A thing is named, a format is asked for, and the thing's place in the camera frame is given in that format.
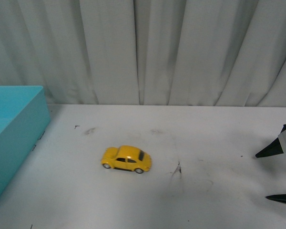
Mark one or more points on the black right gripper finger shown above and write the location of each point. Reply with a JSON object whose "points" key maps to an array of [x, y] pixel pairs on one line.
{"points": [[278, 198]]}

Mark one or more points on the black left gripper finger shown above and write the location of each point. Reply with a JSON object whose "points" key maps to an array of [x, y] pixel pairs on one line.
{"points": [[272, 149]]}

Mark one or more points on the yellow beetle toy car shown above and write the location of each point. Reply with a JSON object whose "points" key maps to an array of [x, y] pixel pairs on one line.
{"points": [[128, 158]]}

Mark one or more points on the white pleated curtain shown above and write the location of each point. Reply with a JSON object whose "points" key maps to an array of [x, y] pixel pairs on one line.
{"points": [[147, 52]]}

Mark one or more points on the turquoise plastic storage box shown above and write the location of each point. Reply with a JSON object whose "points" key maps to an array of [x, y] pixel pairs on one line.
{"points": [[24, 116]]}

